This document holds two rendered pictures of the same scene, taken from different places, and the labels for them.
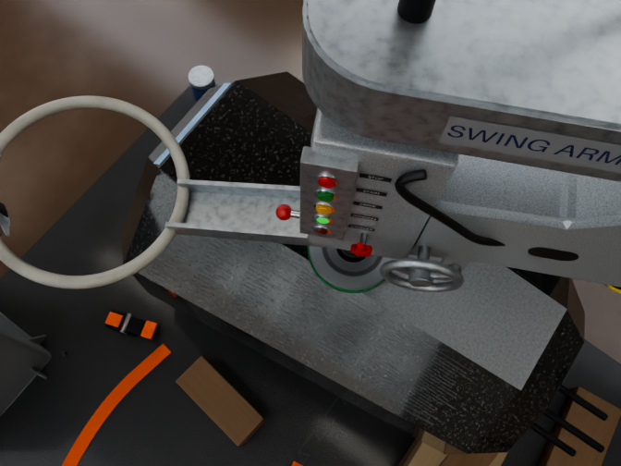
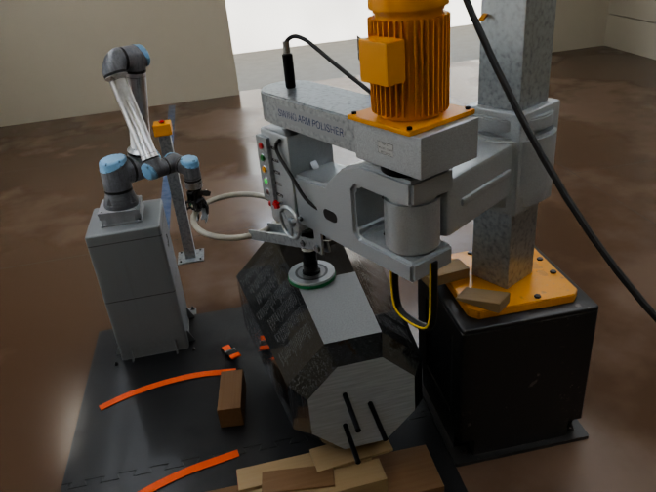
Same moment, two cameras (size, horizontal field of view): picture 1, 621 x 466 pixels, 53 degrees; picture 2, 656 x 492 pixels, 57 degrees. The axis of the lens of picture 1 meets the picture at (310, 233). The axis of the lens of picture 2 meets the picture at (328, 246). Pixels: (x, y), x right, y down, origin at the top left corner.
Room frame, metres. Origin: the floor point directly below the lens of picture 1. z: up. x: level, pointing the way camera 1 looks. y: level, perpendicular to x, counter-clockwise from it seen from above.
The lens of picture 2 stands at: (-1.06, -1.93, 2.25)
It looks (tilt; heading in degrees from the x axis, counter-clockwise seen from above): 29 degrees down; 48
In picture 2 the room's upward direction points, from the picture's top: 5 degrees counter-clockwise
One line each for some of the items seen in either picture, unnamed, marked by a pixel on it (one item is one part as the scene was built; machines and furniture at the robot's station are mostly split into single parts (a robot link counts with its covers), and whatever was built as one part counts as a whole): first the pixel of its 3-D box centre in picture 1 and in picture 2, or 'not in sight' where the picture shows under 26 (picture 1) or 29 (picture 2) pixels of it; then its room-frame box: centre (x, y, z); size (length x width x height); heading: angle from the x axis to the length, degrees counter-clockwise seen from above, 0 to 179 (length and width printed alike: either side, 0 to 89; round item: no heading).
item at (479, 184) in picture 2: not in sight; (482, 170); (0.86, -0.75, 1.34); 0.74 x 0.34 x 0.25; 1
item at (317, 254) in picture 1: (352, 247); (311, 272); (0.49, -0.11, 0.82); 0.21 x 0.21 x 0.01
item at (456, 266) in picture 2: not in sight; (443, 272); (0.88, -0.56, 0.81); 0.20 x 0.10 x 0.05; 154
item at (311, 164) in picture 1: (325, 199); (267, 168); (0.39, -0.02, 1.35); 0.08 x 0.03 x 0.28; 83
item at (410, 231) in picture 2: not in sight; (411, 218); (0.41, -0.76, 1.32); 0.19 x 0.19 x 0.20
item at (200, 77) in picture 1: (202, 84); not in sight; (1.41, 0.47, 0.08); 0.10 x 0.10 x 0.13
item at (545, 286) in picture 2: not in sight; (501, 276); (1.06, -0.75, 0.76); 0.49 x 0.49 x 0.05; 56
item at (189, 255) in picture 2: not in sight; (177, 193); (0.97, 1.88, 0.54); 0.20 x 0.20 x 1.09; 56
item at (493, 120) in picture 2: not in sight; (509, 151); (1.06, -0.75, 1.36); 0.35 x 0.35 x 0.41
